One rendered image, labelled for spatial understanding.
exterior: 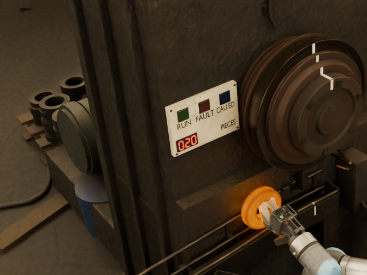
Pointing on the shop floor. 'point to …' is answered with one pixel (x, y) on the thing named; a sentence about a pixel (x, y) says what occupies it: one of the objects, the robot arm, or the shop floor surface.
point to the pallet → (49, 113)
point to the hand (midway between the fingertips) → (261, 203)
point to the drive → (80, 166)
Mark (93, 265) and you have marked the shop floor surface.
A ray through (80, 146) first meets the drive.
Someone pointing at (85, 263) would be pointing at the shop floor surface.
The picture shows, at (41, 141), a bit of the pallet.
